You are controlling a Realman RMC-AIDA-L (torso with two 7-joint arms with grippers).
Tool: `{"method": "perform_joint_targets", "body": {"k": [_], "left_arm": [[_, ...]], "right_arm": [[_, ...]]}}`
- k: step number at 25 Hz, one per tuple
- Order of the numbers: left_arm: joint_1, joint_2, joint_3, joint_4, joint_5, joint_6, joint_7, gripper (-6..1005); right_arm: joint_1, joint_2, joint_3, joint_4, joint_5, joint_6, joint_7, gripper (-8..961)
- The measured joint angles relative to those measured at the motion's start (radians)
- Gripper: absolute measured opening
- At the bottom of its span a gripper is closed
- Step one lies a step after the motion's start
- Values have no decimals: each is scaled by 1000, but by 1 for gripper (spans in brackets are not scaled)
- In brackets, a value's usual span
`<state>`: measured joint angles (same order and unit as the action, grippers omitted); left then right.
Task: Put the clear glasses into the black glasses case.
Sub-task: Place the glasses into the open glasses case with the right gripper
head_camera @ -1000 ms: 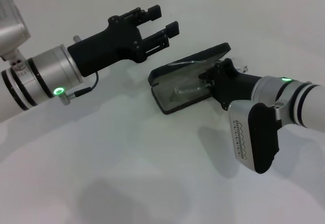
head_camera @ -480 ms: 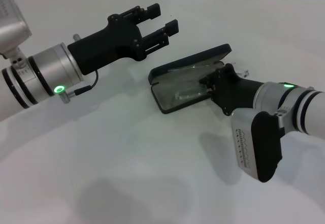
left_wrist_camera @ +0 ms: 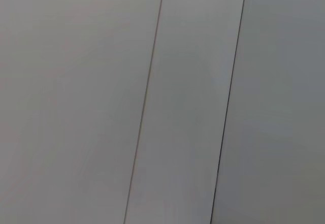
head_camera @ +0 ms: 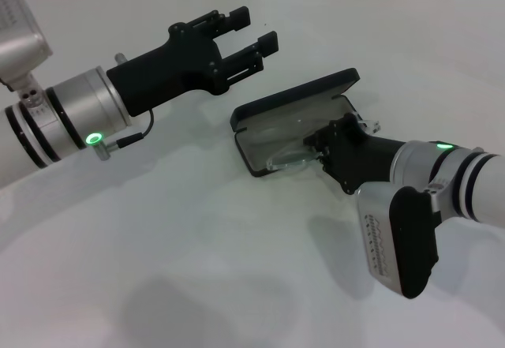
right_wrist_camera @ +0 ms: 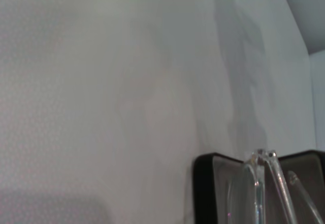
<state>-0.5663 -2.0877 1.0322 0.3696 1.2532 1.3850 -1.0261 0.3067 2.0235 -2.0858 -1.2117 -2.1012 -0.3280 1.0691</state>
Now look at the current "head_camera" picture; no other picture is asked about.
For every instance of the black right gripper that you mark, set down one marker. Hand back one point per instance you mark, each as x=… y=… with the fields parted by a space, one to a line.
x=363 y=158

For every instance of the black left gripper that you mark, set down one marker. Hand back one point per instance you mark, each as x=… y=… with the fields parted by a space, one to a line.
x=173 y=72

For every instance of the clear white glasses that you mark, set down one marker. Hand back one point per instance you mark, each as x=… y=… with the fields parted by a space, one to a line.
x=288 y=160

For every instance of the black glasses case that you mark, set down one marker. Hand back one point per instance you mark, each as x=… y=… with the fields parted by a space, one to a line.
x=284 y=103

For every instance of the silver connector stub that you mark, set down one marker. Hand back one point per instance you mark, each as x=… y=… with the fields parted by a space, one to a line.
x=120 y=58

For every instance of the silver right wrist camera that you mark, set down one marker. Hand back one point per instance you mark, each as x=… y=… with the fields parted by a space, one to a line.
x=410 y=245

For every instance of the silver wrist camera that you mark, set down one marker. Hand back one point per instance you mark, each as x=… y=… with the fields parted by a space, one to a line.
x=16 y=48
x=410 y=245

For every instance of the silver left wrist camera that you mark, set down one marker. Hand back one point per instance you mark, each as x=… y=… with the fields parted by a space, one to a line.
x=16 y=48

